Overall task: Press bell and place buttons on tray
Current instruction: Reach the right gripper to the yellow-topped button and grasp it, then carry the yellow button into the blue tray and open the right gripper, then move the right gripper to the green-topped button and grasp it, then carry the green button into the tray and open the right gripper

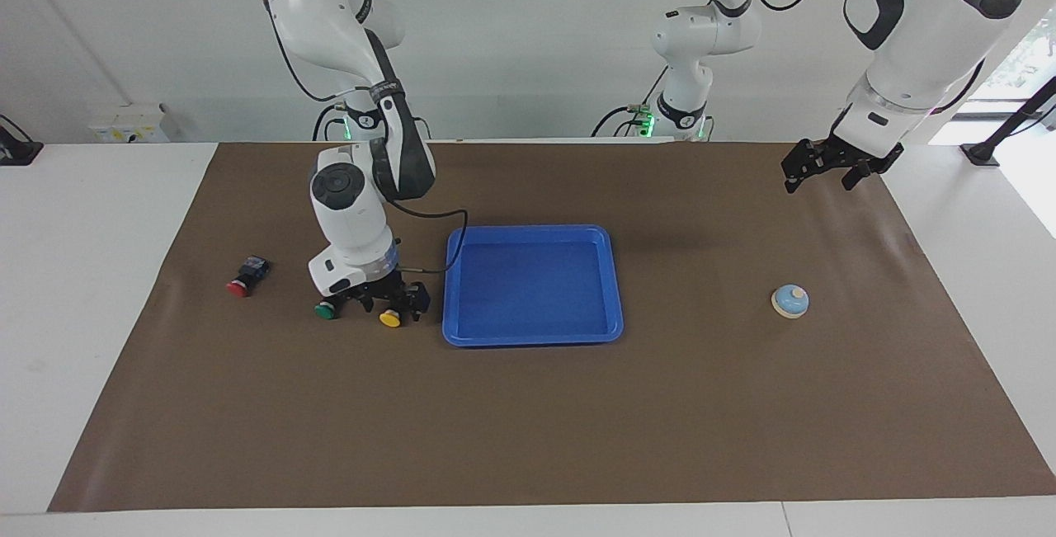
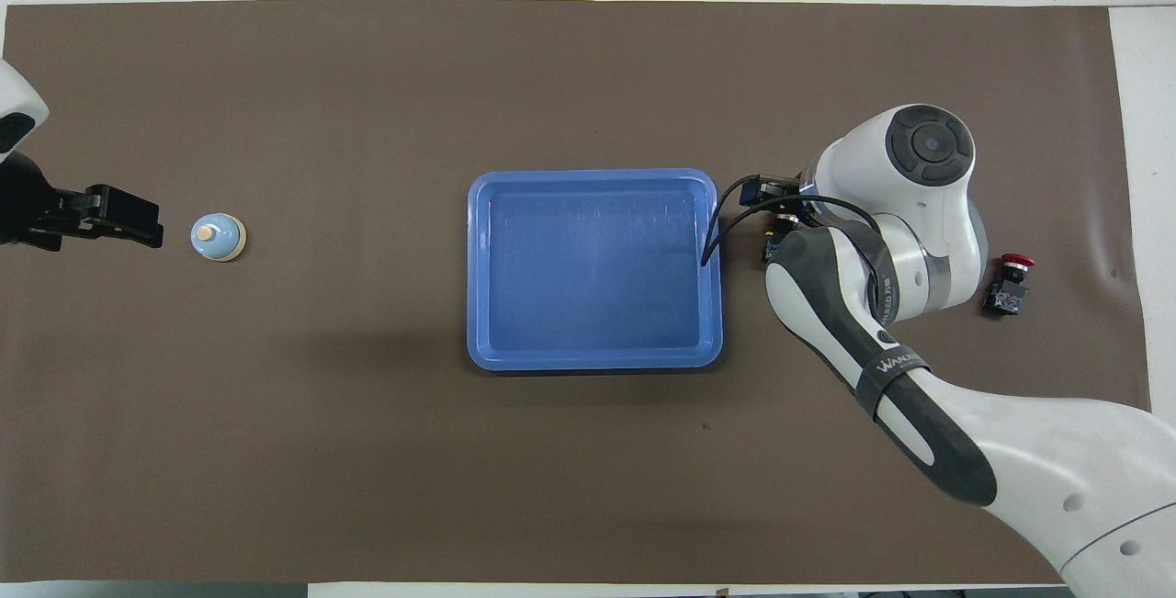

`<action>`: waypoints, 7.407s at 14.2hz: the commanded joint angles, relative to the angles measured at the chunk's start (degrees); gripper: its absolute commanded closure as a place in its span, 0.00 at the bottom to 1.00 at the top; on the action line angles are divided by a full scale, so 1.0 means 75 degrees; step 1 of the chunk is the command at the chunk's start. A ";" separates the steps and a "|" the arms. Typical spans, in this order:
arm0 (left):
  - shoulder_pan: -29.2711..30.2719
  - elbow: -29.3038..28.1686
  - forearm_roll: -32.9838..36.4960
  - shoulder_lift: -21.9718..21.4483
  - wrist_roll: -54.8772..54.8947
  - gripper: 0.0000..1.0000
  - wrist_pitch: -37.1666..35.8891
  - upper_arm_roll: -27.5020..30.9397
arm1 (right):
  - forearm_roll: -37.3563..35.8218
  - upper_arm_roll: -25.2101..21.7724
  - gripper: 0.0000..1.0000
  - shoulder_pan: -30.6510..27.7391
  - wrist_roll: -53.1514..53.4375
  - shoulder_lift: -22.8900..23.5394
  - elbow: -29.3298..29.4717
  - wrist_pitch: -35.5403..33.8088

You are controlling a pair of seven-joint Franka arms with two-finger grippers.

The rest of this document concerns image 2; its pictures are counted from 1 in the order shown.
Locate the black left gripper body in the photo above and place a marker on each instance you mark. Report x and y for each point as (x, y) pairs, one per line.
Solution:
(28, 208)

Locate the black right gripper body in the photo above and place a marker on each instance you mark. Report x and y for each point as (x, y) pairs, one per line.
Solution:
(772, 187)

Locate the yellow mushroom push button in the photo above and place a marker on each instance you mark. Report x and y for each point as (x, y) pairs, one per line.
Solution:
(774, 251)

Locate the light blue call bell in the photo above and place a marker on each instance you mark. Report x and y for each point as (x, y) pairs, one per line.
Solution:
(217, 238)

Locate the red mushroom push button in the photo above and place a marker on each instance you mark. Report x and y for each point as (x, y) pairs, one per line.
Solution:
(1006, 290)

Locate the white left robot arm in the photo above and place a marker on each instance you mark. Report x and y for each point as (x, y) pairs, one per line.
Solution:
(14, 97)

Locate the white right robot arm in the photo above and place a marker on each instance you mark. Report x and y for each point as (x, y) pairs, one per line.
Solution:
(919, 203)

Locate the blue plastic tray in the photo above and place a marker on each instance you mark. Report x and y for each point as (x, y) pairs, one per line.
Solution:
(594, 272)

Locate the brown table mat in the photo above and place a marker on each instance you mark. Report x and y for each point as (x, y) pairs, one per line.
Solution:
(588, 74)

